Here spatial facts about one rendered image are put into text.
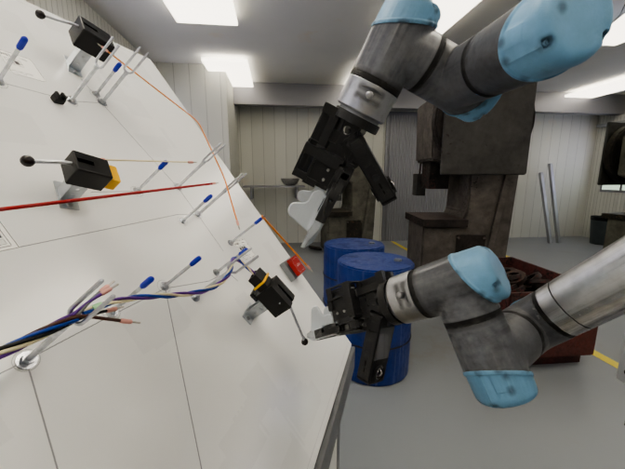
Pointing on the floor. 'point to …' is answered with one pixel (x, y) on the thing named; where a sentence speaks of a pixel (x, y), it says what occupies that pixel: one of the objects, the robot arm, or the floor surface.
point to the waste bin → (597, 230)
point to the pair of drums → (337, 250)
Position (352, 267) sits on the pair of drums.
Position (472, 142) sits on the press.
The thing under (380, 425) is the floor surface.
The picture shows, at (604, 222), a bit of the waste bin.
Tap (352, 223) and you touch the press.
